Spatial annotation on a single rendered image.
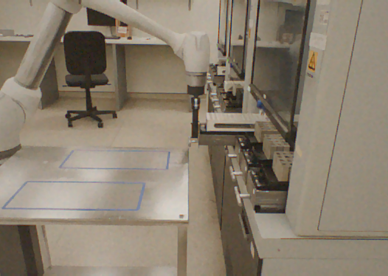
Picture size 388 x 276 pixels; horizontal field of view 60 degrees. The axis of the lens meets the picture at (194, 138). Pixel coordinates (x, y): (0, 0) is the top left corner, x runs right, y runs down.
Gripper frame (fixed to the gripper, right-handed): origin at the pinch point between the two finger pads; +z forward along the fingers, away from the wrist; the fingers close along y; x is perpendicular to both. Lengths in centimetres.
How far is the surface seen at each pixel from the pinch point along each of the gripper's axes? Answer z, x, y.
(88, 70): 16, 108, 221
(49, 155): -2, 50, -33
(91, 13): -38, 129, 328
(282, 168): -7, -24, -51
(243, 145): -1.8, -18.0, -20.7
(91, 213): -2, 27, -67
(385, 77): -37, -40, -65
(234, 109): 0.1, -21.8, 33.5
